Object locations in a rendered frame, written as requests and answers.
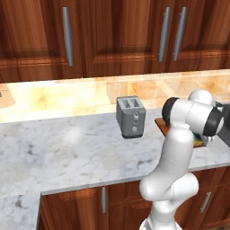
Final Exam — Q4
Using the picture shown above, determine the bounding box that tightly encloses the brown wooden cutting board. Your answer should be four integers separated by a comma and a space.
154, 117, 208, 148

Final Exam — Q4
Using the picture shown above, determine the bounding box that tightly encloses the wooden base cupboard door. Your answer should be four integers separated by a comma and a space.
107, 179, 155, 230
39, 185, 110, 230
174, 166, 230, 230

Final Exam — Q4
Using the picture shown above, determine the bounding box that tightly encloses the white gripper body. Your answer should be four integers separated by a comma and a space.
201, 135, 216, 147

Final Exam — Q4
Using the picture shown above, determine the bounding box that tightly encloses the wooden wall cupboard door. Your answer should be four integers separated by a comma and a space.
81, 0, 173, 79
169, 0, 230, 74
0, 0, 84, 84

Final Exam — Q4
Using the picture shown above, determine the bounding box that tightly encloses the green and yellow sponge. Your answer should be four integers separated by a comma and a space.
193, 132, 205, 144

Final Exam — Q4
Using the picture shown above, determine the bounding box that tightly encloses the grey base cupboard handle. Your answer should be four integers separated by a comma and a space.
100, 186, 108, 215
199, 190, 213, 215

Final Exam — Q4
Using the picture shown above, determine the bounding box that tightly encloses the grey wall cupboard handle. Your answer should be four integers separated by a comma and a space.
172, 6, 188, 62
61, 6, 75, 67
157, 6, 171, 63

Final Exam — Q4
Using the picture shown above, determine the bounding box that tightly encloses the grey two-slot toaster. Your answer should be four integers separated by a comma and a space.
115, 95, 147, 140

